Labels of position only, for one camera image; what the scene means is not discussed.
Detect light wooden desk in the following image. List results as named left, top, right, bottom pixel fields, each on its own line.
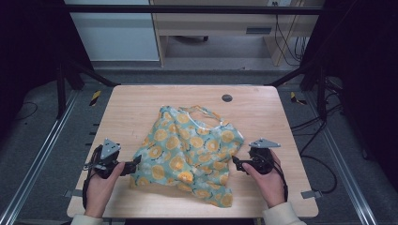
left=151, top=0, right=325, bottom=68

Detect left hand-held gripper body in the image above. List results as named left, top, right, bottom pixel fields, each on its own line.
left=92, top=138, right=122, bottom=180

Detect grey tape strip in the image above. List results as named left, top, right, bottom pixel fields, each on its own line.
left=300, top=189, right=324, bottom=200
left=63, top=188, right=84, bottom=199

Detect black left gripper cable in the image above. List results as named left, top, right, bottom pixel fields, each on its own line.
left=81, top=144, right=105, bottom=210

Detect person's right hand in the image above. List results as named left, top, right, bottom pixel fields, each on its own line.
left=241, top=149, right=286, bottom=209

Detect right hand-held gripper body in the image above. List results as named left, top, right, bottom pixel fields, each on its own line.
left=248, top=138, right=282, bottom=175

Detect black metal frame stand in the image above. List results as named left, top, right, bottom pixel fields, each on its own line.
left=55, top=57, right=122, bottom=120
left=268, top=57, right=330, bottom=122

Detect teal orange patterned garment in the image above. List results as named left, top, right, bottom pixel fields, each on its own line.
left=129, top=104, right=245, bottom=209

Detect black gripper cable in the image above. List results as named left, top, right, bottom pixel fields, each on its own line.
left=81, top=144, right=105, bottom=210
left=265, top=153, right=289, bottom=203

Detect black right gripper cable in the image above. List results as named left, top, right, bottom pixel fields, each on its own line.
left=265, top=153, right=289, bottom=203

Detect aluminium floor rail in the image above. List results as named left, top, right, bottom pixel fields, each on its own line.
left=304, top=91, right=378, bottom=225
left=0, top=89, right=80, bottom=225

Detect black hanging cables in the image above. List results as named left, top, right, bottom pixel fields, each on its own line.
left=273, top=1, right=310, bottom=68

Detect thin black floor cable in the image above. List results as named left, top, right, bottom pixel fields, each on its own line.
left=14, top=100, right=39, bottom=122

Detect black floor cables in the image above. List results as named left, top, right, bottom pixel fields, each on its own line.
left=290, top=78, right=345, bottom=195

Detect black metal crossbar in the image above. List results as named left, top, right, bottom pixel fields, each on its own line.
left=63, top=4, right=325, bottom=16

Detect person's left hand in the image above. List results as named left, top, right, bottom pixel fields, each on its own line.
left=84, top=161, right=127, bottom=219

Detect white cabinet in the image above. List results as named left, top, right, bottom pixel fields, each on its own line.
left=63, top=0, right=161, bottom=62

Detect black yellow hazard tape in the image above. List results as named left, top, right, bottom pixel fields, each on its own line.
left=289, top=91, right=308, bottom=106
left=89, top=89, right=103, bottom=108

